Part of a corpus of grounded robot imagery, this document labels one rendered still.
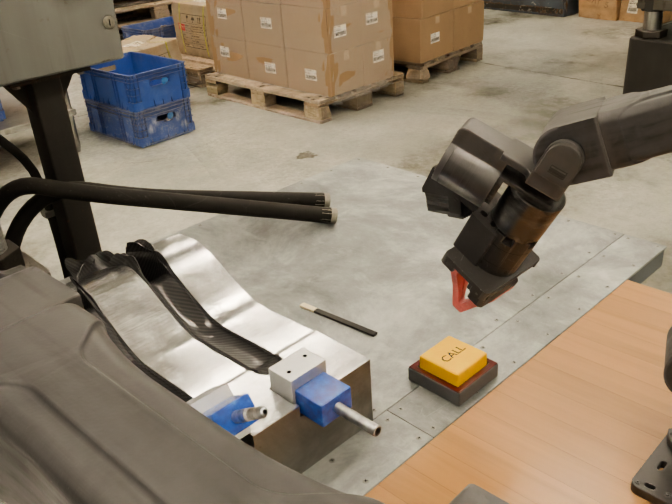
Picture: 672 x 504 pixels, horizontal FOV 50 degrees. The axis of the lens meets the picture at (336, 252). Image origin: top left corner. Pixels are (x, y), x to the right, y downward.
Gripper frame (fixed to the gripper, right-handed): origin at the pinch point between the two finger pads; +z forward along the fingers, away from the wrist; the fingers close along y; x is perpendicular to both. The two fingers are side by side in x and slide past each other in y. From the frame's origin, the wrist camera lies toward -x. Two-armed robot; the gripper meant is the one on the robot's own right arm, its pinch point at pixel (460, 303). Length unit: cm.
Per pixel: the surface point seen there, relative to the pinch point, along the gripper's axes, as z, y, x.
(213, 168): 213, -139, -193
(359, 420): -0.6, 21.2, 4.4
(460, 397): 7.0, 4.0, 7.6
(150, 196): 31, 5, -54
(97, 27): 24, -5, -90
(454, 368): 6.0, 2.5, 4.7
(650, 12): 105, -364, -110
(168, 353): 13.1, 27.2, -17.7
